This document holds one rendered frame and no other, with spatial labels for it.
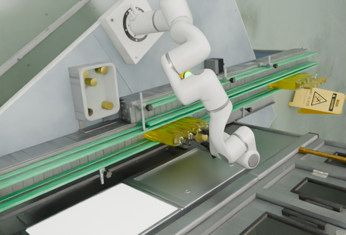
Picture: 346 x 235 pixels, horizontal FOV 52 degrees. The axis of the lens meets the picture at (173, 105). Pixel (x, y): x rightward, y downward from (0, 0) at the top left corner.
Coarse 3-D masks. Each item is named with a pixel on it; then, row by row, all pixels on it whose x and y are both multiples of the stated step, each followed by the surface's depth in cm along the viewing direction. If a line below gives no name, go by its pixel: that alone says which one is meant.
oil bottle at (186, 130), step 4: (168, 124) 164; (172, 124) 164; (176, 124) 163; (168, 128) 160; (172, 128) 159; (176, 128) 159; (180, 128) 158; (184, 128) 158; (188, 128) 157; (184, 132) 155; (188, 132) 155; (192, 132) 157; (184, 136) 155
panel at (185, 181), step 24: (168, 168) 155; (192, 168) 153; (216, 168) 152; (240, 168) 149; (144, 192) 135; (168, 192) 135; (192, 192) 133; (216, 192) 136; (48, 216) 123; (168, 216) 118
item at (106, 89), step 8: (104, 64) 148; (112, 64) 151; (80, 72) 141; (88, 72) 152; (112, 72) 153; (80, 80) 142; (104, 80) 158; (112, 80) 155; (88, 88) 153; (96, 88) 156; (104, 88) 159; (112, 88) 156; (88, 96) 153; (96, 96) 156; (104, 96) 159; (112, 96) 157; (88, 104) 154; (96, 104) 157; (96, 112) 155; (104, 112) 155; (112, 112) 155
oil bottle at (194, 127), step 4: (180, 120) 168; (180, 124) 163; (184, 124) 162; (188, 124) 161; (192, 124) 161; (196, 124) 161; (192, 128) 159; (196, 128) 159; (200, 128) 160; (196, 132) 159
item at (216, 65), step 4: (204, 60) 208; (208, 60) 207; (212, 60) 205; (216, 60) 204; (220, 60) 207; (208, 64) 207; (212, 64) 205; (216, 64) 204; (220, 64) 207; (208, 68) 208; (212, 68) 206; (216, 68) 205; (220, 68) 208; (216, 72) 205; (220, 72) 208
